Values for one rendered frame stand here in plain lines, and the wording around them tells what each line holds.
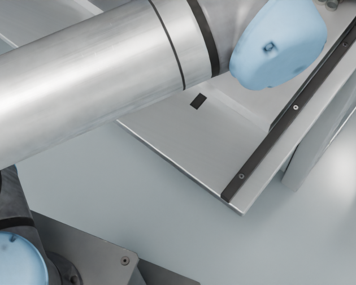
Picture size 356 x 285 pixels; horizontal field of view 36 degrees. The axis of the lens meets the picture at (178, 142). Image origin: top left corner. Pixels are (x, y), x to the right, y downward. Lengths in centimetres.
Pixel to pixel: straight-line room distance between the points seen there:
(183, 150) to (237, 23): 55
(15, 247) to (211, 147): 36
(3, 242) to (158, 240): 106
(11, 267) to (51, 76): 43
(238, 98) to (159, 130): 15
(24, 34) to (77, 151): 89
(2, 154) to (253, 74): 18
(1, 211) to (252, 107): 44
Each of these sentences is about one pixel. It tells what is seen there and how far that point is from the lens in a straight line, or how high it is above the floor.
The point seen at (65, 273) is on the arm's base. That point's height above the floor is 85.
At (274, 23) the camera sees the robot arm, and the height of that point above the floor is 143.
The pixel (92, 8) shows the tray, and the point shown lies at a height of 90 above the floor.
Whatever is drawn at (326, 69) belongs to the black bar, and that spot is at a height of 90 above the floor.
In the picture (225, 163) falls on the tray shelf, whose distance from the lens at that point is 92.
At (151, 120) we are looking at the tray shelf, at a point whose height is 88.
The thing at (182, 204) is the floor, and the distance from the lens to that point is 181.
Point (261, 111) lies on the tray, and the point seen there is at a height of 88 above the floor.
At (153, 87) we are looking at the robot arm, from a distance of 39.
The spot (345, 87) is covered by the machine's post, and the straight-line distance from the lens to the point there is 122.
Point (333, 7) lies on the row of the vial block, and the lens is 107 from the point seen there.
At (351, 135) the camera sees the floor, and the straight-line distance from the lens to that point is 197.
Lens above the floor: 174
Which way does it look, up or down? 68 degrees down
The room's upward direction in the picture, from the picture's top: 3 degrees counter-clockwise
